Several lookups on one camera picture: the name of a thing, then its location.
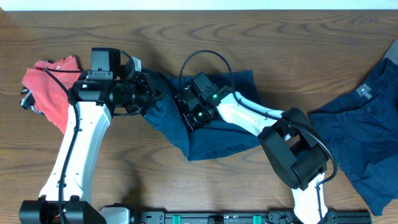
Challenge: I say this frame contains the navy blue shorts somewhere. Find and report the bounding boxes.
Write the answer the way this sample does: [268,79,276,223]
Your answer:
[141,68,262,162]
[308,58,397,216]

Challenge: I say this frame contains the grey shorts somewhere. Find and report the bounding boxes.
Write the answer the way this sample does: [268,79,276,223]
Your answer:
[383,40,398,65]

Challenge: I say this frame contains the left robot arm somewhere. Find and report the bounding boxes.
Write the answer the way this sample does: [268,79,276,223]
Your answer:
[19,47,162,223]

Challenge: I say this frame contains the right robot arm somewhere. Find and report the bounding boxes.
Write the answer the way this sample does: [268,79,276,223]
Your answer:
[177,72,331,223]

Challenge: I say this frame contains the red folded t-shirt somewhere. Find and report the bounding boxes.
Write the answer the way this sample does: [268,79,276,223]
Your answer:
[22,55,80,133]

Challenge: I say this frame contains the black patterned folded garment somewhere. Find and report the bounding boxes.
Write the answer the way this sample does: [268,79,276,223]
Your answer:
[19,87,44,115]

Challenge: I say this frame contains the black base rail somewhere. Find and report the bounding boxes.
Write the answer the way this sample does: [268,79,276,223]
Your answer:
[101,203,373,224]

